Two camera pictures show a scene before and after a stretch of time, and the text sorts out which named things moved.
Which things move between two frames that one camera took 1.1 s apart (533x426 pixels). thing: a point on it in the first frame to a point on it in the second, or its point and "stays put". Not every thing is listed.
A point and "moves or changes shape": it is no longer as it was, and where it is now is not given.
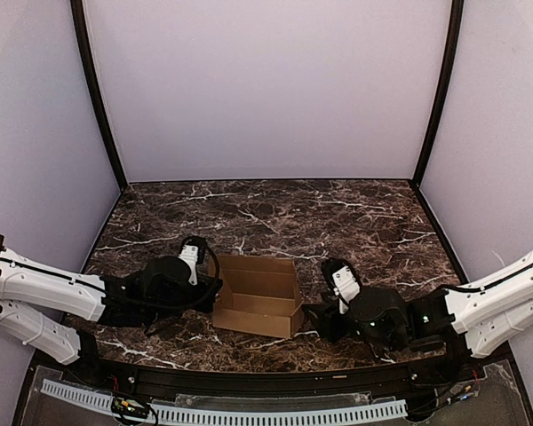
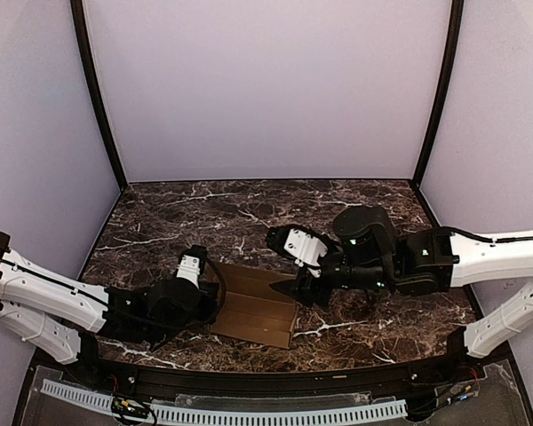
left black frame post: (82, 35) stays put
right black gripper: (327, 320) to (308, 288)
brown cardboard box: (259, 295) moves or changes shape
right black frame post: (450, 58) stays put
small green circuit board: (130, 406) stays put
